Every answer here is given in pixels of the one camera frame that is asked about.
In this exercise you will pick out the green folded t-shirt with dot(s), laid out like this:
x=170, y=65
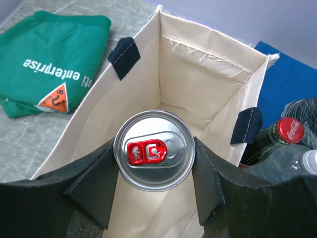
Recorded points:
x=48, y=62

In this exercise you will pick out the clear blue cap bottle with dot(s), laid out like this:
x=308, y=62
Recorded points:
x=285, y=163

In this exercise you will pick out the red top drink can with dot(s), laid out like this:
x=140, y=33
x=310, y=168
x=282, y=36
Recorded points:
x=155, y=150

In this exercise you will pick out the beige canvas tote bag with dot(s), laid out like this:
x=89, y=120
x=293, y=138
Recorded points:
x=200, y=74

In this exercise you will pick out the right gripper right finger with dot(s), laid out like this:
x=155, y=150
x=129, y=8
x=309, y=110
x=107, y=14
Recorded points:
x=232, y=203

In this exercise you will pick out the blue folded cloth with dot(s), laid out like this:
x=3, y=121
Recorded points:
x=286, y=81

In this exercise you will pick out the red cap cola bottle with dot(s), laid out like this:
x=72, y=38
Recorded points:
x=285, y=131

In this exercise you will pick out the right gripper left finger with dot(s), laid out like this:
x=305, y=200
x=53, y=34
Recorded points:
x=74, y=201

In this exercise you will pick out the dark patterned hanging garment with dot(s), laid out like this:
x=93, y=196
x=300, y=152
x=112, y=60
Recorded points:
x=305, y=111

